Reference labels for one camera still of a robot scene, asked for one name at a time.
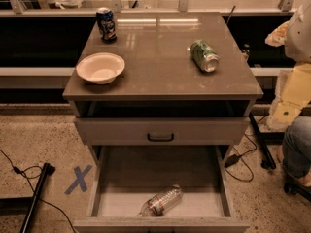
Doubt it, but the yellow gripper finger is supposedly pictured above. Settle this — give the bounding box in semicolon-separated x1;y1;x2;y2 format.
265;21;289;47
266;63;311;129

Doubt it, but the clear plastic water bottle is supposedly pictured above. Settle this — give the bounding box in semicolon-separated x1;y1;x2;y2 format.
138;184;183;217

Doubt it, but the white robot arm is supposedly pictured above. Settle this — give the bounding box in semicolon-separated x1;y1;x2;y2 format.
265;0;311;131

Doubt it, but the closed upper drawer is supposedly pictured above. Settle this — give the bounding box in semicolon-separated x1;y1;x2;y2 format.
75;118;249;146

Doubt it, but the grey drawer cabinet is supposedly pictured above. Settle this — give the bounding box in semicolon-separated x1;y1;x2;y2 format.
63;12;262;158

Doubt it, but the open lower drawer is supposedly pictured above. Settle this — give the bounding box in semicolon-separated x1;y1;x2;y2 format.
74;146;249;233

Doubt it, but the person leg in jeans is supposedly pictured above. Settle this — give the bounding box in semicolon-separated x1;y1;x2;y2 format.
282;116;311;178

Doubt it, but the tan shoe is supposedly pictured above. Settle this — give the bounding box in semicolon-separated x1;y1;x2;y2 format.
276;145;311;188

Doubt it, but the green soda can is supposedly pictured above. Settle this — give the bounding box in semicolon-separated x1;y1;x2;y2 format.
190;40;220;73

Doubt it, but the black pole right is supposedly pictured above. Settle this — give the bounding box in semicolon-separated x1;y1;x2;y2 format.
249;114;276;170

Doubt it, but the black pole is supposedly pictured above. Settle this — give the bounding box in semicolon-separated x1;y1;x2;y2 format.
19;163;55;233
249;114;276;170

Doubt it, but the blue soda can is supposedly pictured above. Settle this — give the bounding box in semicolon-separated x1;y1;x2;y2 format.
96;7;117;44

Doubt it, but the white paper bowl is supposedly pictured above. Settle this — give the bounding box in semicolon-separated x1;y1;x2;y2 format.
76;52;125;84

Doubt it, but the blue tape cross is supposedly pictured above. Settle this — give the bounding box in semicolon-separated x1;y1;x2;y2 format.
65;165;92;195

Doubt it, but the black pole left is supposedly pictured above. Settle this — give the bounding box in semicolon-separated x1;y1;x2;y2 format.
19;163;55;233

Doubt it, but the black drawer handle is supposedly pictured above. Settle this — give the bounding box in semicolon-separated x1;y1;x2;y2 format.
147;133;175;142

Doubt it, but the black cable left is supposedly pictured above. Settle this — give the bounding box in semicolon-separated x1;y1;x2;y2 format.
0;149;77;233

